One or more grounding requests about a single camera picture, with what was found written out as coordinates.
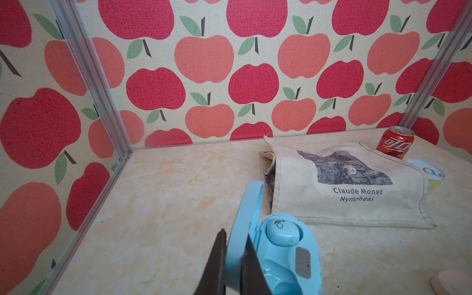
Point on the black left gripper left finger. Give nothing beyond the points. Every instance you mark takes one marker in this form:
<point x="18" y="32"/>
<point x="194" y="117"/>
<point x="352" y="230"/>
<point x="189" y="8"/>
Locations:
<point x="212" y="281"/>

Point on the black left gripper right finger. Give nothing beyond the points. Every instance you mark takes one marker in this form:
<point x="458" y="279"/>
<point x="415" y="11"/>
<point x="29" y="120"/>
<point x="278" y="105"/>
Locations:
<point x="252" y="281"/>

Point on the blue earbud charging case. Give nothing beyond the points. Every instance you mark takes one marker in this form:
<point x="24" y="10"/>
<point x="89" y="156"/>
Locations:
<point x="280" y="252"/>

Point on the blue earbud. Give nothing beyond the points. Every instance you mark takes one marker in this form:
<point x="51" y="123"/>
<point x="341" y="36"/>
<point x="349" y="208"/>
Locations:
<point x="283" y="233"/>

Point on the pink earbud charging case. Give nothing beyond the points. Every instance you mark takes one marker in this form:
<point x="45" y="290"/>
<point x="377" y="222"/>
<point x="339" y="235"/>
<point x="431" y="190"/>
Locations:
<point x="452" y="282"/>

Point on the red cola can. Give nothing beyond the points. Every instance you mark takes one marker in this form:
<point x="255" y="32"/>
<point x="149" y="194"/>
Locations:
<point x="396" y="141"/>

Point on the yellow can white lid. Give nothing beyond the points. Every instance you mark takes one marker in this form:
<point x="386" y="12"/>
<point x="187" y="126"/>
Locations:
<point x="435" y="175"/>

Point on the right aluminium frame post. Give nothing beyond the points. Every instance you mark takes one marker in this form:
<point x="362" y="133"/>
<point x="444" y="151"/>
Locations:
<point x="441" y="63"/>

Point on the aluminium frame post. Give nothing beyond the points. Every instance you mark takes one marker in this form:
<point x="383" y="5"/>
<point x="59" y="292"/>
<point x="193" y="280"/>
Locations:
<point x="441" y="63"/>
<point x="87" y="60"/>

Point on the left aluminium frame post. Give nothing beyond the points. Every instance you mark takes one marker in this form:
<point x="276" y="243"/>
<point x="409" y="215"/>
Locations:
<point x="87" y="60"/>

